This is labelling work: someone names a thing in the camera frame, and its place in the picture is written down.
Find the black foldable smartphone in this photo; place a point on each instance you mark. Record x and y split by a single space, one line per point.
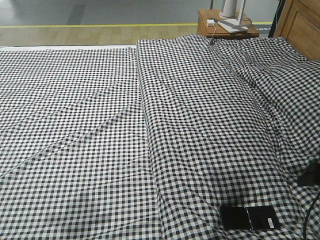
249 218

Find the white desk lamp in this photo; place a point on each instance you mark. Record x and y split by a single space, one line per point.
233 25

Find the wooden headboard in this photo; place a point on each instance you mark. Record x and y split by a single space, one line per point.
299 24

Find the white charger adapter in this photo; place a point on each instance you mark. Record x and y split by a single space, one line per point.
210 22

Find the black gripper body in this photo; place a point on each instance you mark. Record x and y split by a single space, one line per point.
310 175

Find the white cylindrical appliance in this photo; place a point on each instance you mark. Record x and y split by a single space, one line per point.
228 9

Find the checkered duvet cover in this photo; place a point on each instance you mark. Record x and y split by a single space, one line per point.
230 123

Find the checkered bed sheet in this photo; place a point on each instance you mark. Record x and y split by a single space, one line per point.
74 158

